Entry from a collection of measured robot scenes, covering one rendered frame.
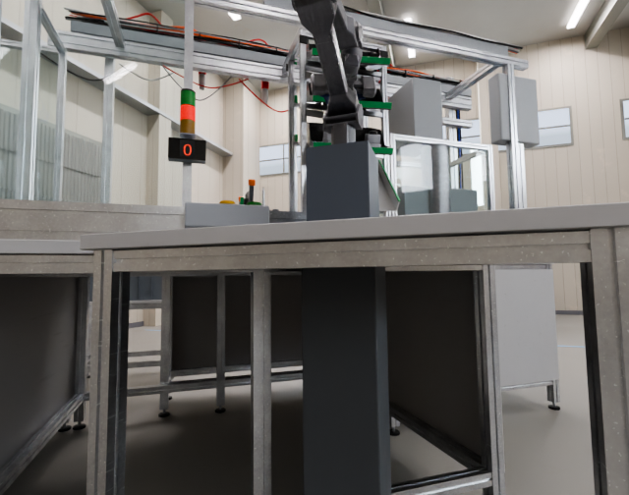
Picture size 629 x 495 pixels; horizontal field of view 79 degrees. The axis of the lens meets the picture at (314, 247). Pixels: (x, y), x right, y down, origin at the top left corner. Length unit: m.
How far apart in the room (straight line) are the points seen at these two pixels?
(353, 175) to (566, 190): 8.19
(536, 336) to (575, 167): 6.75
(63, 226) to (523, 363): 2.24
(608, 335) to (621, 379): 0.06
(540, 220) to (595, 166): 8.58
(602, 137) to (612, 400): 8.80
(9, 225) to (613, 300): 1.15
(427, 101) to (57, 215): 2.01
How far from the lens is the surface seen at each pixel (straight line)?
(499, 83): 2.72
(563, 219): 0.58
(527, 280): 2.49
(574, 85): 9.57
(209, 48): 2.62
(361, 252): 0.59
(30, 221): 1.11
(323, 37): 0.86
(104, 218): 1.07
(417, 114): 2.43
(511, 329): 2.41
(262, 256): 0.64
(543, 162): 8.95
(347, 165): 0.84
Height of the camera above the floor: 0.77
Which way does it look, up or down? 4 degrees up
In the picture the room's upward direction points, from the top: 1 degrees counter-clockwise
